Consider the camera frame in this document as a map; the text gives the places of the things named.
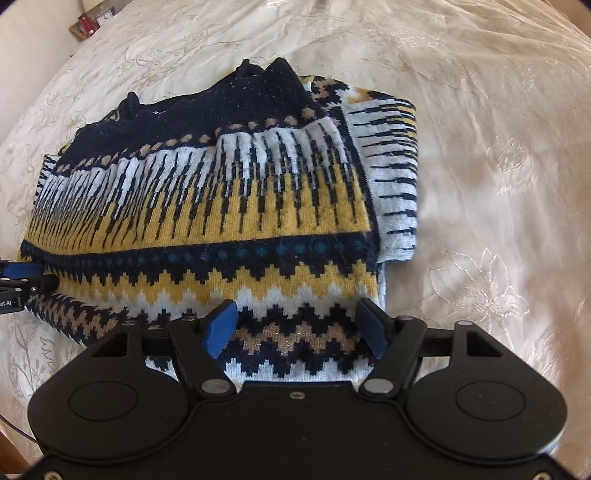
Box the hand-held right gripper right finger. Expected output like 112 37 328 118
356 298 506 398

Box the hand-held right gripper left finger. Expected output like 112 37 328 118
88 300 238 400

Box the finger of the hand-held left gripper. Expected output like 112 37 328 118
0 260 42 280
0 274 59 297

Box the patterned navy yellow knit sweater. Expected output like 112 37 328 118
19 58 420 385

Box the cream embroidered bed cover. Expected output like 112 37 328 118
0 0 591 444

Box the thin black cable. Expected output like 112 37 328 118
0 414 40 446

